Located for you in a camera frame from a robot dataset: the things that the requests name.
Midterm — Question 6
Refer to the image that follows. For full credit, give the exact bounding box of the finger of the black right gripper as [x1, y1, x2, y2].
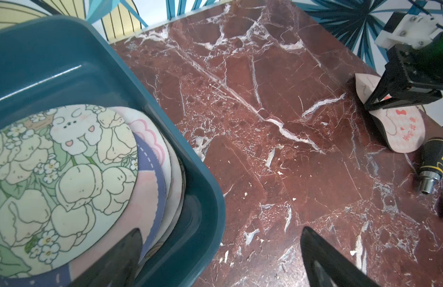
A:
[300, 226, 378, 287]

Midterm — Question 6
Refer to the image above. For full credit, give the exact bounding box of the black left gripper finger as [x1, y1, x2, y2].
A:
[70, 228, 142, 287]

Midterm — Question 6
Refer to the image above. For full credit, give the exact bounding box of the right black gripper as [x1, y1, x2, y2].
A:
[364, 32, 443, 111]

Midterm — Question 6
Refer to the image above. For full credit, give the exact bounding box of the pink bow bear coaster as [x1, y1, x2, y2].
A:
[355, 73, 425, 153]

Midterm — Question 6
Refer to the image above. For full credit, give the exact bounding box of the purple bunny round coaster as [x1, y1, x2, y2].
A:
[0, 134, 166, 287]

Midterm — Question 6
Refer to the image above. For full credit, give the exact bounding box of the green sketch round coaster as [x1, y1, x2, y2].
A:
[0, 104, 138, 277]

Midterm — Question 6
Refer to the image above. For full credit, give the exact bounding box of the pink kitty round coaster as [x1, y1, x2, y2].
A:
[110, 106, 171, 198]

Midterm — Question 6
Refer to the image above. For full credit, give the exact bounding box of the teal plastic storage tray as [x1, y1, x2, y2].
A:
[0, 16, 226, 287]

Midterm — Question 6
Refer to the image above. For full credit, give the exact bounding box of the yellow black screwdriver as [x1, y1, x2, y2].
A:
[419, 138, 443, 194]

